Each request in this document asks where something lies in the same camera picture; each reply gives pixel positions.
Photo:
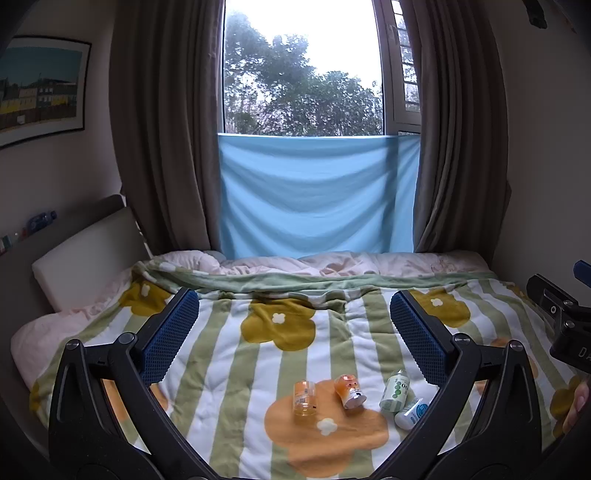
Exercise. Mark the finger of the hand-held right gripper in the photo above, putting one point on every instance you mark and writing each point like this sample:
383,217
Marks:
583,269
554,300

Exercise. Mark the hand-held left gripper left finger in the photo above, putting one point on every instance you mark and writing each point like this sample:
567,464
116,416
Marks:
168,337

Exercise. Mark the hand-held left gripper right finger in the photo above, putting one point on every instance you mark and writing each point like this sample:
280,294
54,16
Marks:
418,337

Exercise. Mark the orange transparent cup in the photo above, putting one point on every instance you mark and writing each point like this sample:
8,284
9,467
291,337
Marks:
304,399

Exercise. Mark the person's right hand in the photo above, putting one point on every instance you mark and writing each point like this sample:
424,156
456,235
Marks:
579,406

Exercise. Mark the green dotted white bottle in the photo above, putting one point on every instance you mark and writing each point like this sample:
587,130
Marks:
395,392

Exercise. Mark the white blue tube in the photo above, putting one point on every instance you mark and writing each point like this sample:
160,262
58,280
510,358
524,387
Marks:
411,413

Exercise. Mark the pink duvet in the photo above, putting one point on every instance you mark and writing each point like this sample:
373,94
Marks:
369,265

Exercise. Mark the orange toy bottle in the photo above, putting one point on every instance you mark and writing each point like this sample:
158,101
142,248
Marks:
348,392

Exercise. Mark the floral striped blanket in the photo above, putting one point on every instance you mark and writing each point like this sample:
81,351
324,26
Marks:
277,350

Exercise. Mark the white pillow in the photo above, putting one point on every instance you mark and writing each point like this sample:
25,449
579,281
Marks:
87,258

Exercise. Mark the grey bed headboard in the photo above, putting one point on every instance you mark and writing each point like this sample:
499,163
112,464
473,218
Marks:
69,221

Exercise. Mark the blue plastic bottle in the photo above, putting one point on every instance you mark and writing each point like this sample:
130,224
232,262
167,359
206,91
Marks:
41,220

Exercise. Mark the light blue cloth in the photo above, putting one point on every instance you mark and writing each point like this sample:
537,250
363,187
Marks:
314,198

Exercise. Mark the small shelf items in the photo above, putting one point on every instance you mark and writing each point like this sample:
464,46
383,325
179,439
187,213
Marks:
11,240

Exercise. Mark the brown curtain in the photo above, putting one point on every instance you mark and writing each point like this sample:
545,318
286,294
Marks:
161,124
455,124

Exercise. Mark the window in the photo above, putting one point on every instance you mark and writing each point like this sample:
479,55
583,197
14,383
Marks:
314,69

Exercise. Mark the dark wall object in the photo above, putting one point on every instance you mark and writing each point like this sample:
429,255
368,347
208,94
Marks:
538,14

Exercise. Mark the framed wall picture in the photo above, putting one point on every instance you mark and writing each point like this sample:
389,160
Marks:
39,90

